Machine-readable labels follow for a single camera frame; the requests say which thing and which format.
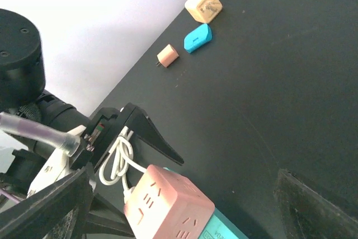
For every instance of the large orange cube adapter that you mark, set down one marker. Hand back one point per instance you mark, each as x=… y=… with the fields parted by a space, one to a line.
x=203 y=11

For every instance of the small pink cube adapter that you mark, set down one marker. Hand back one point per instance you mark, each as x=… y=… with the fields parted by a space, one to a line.
x=167 y=56

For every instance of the teal power strip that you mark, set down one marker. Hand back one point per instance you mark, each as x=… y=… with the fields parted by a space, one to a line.
x=221 y=227

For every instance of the blue cube adapter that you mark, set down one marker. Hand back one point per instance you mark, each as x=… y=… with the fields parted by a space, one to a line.
x=197 y=38

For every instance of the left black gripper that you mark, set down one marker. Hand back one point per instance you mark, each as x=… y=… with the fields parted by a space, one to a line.
x=62 y=210

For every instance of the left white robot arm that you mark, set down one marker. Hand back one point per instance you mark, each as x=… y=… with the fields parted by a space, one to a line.
x=29 y=113

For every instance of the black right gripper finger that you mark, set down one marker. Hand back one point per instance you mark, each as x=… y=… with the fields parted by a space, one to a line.
x=309 y=210

